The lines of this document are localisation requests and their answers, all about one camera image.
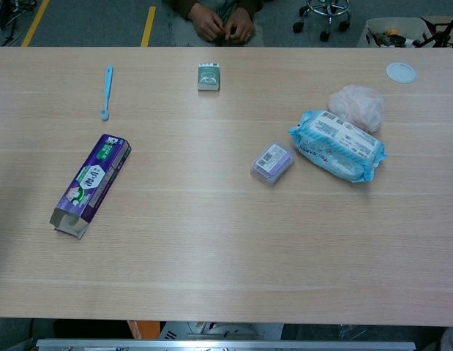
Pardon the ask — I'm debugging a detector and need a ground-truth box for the small green white box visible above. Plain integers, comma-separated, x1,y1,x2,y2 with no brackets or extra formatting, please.
196,62,222,91

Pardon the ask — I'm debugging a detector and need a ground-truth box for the person's right hand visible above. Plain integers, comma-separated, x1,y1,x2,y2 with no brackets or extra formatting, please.
188,4,226,42

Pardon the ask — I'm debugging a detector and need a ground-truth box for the black tripod stand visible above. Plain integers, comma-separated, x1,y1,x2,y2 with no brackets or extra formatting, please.
418,12,453,48

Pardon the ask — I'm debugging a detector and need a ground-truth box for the person's left hand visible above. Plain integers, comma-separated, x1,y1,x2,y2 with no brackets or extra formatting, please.
224,7,256,42

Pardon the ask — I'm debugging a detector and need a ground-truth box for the purple soap in clear case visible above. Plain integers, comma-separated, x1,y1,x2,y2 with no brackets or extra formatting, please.
250,141,296,189

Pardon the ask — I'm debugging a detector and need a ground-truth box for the light blue toothbrush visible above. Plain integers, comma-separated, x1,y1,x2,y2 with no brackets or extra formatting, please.
100,64,114,121

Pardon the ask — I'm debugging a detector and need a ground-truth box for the white storage bin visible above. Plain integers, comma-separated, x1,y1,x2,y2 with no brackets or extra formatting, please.
356,17,438,48

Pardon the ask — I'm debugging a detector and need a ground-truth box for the purple toothpaste box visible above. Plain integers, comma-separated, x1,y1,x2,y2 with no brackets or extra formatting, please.
49,133,132,241

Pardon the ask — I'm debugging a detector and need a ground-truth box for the white round table cap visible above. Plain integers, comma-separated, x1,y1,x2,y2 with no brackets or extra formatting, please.
386,61,417,84

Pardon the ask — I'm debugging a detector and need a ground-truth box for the blue wet wipes pack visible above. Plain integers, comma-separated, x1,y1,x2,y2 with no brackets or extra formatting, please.
287,109,388,184

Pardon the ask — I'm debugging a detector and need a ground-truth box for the orange box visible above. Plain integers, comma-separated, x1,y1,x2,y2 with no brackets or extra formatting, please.
127,320,161,340

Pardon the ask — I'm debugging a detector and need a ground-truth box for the seated person body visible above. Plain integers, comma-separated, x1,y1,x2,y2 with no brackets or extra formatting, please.
162,0,266,48

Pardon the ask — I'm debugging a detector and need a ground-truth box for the aluminium rail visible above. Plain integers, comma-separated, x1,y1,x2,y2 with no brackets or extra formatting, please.
35,338,417,351

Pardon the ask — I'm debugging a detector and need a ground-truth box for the chrome swivel stool base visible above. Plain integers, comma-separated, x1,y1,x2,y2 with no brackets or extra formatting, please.
292,0,352,42

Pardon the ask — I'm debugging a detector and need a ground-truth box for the pink mesh bath ball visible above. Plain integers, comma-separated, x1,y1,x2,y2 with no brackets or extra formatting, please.
327,84,386,134

